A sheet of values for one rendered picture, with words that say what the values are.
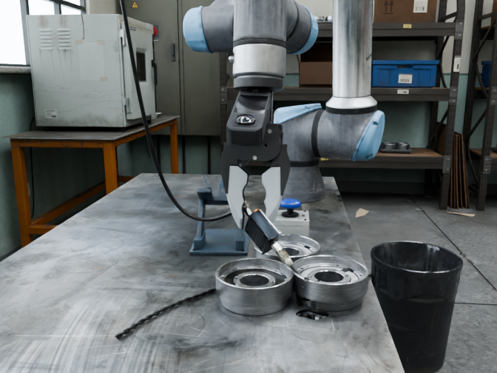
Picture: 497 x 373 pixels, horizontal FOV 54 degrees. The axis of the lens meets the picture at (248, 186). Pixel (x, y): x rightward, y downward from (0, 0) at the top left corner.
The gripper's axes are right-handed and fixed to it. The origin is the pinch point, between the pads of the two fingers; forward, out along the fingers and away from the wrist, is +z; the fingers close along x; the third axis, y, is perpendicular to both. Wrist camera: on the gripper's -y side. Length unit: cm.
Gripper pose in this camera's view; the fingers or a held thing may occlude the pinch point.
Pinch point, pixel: (254, 220)
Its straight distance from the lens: 69.5
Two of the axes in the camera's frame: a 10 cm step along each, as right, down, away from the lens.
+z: -0.2, 10.0, 0.9
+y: 1.1, -0.9, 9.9
